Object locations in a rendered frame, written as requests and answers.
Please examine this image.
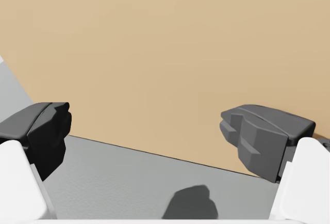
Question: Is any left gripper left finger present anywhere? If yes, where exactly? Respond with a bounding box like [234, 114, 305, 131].
[0, 102, 73, 221]

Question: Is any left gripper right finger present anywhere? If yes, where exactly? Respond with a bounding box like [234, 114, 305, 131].
[219, 104, 330, 221]

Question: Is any tall board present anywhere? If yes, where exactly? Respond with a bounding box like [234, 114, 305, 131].
[0, 0, 330, 177]

